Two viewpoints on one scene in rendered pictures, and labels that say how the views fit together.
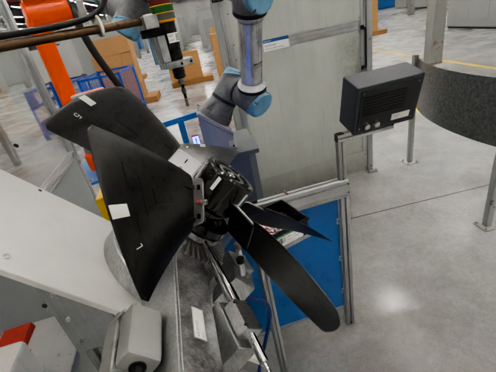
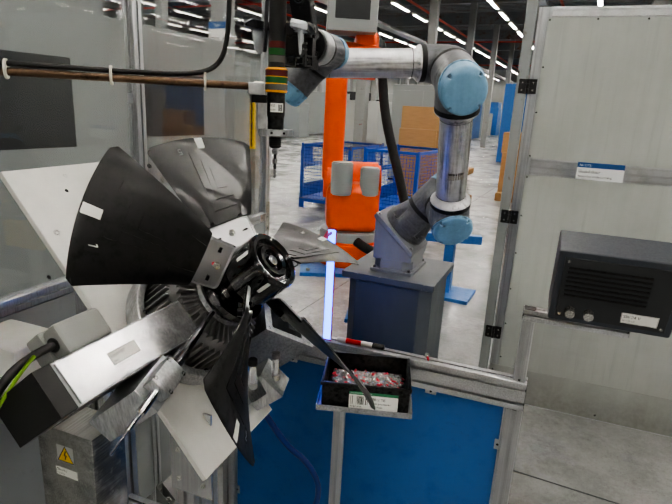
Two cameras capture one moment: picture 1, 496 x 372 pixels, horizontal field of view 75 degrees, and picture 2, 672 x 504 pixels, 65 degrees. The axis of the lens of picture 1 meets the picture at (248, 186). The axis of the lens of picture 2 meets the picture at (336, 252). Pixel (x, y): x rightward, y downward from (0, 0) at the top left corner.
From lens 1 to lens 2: 56 cm
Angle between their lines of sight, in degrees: 29
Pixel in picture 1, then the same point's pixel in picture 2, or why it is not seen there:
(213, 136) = (386, 248)
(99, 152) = (105, 165)
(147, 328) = (84, 327)
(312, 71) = (652, 234)
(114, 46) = (434, 120)
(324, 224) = (473, 435)
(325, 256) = (461, 490)
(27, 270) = (61, 249)
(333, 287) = not seen: outside the picture
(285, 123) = not seen: hidden behind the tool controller
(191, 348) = (92, 355)
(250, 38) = (447, 140)
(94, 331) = not seen: hidden behind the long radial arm
